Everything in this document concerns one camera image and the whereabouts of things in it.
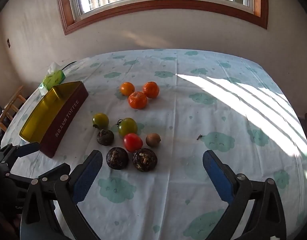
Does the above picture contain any small brown round fruit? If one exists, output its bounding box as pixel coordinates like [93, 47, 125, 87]
[146, 133, 161, 147]

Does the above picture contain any small dark water chestnut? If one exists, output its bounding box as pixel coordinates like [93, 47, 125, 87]
[97, 129, 114, 146]

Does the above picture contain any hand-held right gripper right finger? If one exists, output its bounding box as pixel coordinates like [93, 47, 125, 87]
[202, 150, 287, 240]

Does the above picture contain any smooth orange tangerine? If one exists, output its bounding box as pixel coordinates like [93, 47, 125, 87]
[120, 82, 135, 96]

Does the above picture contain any green tomato with stem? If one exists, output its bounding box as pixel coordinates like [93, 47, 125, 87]
[115, 117, 138, 137]

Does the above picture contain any wooden chair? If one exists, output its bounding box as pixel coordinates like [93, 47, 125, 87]
[0, 85, 27, 133]

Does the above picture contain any black cable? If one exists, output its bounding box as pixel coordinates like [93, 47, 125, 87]
[60, 60, 77, 70]

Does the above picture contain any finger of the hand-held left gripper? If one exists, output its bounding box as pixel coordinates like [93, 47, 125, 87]
[5, 163, 70, 184]
[0, 142, 39, 162]

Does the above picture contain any red tomato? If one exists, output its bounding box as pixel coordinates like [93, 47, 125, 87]
[123, 133, 143, 153]

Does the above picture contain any large orange tangerine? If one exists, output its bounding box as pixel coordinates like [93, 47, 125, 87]
[128, 91, 147, 110]

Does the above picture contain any green tissue pack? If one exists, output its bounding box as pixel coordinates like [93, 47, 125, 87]
[38, 62, 66, 96]

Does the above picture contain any maroon tin box gold interior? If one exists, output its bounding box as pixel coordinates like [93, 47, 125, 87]
[19, 81, 89, 158]

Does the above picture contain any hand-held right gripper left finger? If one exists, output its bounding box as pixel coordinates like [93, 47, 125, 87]
[20, 150, 103, 240]

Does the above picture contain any cloud printed tablecloth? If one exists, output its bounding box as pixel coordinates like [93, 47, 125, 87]
[0, 49, 307, 240]

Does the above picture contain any wooden framed window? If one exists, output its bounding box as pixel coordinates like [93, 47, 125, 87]
[55, 0, 269, 35]

